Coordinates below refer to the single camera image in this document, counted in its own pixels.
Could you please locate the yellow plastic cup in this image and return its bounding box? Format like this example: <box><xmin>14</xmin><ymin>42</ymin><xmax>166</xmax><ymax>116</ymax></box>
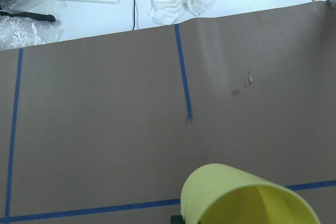
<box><xmin>181</xmin><ymin>164</ymin><xmax>320</xmax><ymax>223</ymax></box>

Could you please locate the crinkled clear plastic bag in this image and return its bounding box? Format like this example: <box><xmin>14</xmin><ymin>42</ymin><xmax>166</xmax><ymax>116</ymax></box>
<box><xmin>1</xmin><ymin>0</ymin><xmax>63</xmax><ymax>51</ymax></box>

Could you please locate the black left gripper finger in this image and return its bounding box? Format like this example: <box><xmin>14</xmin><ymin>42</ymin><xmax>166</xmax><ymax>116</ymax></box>
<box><xmin>171</xmin><ymin>215</ymin><xmax>184</xmax><ymax>224</ymax></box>

